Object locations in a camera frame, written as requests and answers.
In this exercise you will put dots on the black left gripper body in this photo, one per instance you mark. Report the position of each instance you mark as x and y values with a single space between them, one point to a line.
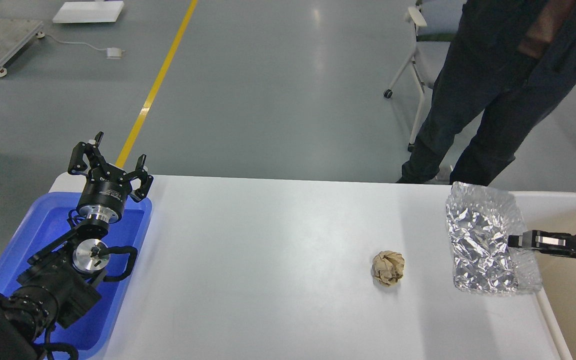
104 194

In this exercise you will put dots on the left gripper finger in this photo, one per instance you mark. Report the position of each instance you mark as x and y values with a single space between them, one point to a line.
137 194
86 159

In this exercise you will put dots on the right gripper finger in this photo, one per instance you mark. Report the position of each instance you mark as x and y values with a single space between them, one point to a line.
544 242

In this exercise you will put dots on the silver foil bag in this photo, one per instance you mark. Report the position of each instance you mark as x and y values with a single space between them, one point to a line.
479 220

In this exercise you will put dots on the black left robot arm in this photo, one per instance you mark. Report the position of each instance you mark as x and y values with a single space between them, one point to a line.
61 284

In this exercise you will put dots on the white plastic bin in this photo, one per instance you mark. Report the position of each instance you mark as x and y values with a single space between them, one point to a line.
555 212

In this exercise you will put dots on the blue plastic bin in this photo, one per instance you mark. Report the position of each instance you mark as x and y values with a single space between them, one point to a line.
46 220

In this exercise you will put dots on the metal cart platform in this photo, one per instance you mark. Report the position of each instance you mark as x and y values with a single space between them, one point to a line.
3 42

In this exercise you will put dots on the white flat board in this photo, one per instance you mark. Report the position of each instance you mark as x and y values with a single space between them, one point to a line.
87 12

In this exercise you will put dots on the crumpled brown paper ball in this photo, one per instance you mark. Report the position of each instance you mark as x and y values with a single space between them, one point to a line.
388 268

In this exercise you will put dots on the person in dark clothes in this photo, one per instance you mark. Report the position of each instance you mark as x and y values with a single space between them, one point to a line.
512 62

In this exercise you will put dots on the grey office chair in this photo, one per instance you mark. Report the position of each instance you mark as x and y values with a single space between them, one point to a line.
433 25

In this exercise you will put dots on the white power adapter with cable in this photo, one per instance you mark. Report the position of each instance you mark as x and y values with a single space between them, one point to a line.
111 53

